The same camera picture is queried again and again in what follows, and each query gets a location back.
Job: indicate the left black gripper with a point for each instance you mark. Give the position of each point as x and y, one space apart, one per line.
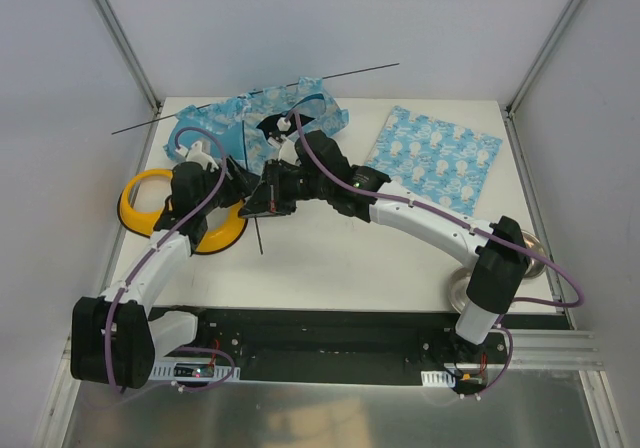
232 179

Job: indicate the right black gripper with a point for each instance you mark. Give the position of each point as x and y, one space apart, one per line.
279 188

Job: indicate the blue snowman pet tent fabric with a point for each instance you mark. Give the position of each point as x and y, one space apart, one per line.
317 109

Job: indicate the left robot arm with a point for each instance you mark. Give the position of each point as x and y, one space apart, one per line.
113 340

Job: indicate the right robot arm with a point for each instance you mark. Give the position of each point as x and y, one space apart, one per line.
492 252

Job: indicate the blue snowman tent mat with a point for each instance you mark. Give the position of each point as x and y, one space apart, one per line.
441 161

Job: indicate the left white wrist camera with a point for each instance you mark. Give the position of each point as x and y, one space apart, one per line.
198 153

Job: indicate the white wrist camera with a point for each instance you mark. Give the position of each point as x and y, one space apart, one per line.
276 129
198 153

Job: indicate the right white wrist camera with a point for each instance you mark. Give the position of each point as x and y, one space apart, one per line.
276 129

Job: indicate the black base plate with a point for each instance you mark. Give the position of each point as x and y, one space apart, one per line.
338 347

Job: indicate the left white cable duct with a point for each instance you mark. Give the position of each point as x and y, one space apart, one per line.
192 372

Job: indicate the white cable duct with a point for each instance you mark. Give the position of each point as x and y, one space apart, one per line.
438 379
192 372

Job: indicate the right white cable duct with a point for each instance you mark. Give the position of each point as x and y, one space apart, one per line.
438 379

